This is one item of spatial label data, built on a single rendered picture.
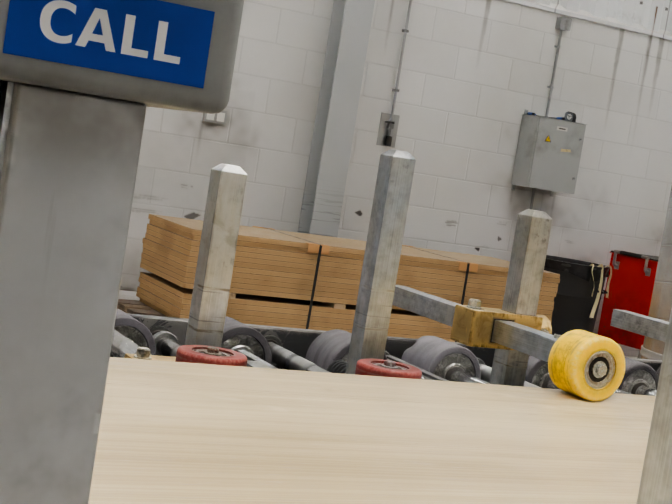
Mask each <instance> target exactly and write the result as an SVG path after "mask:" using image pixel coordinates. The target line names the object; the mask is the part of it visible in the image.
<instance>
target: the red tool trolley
mask: <svg viewBox="0 0 672 504"><path fill-rule="evenodd" d="M610 253H612V254H611V260H610V266H611V267H612V276H611V280H610V284H609V295H608V298H606V294H604V300H603V306H602V311H601V317H600V323H599V328H598V335H601V336H604V337H607V338H610V339H612V340H614V341H615V342H616V343H618V344H622V345H625V346H629V347H632V348H636V349H639V354H638V358H639V359H641V354H640V351H641V346H642V345H643V343H644V337H645V336H643V335H640V334H637V333H633V332H630V331H627V330H623V329H620V328H616V327H613V326H611V325H610V324H611V319H612V313H613V309H619V310H627V311H631V312H634V313H638V314H642V315H645V316H648V315H649V309H650V304H651V298H652V292H653V287H654V281H655V276H656V270H657V264H658V259H659V256H651V255H643V254H636V253H631V252H627V251H620V250H614V251H612V250H611V252H610Z"/></svg>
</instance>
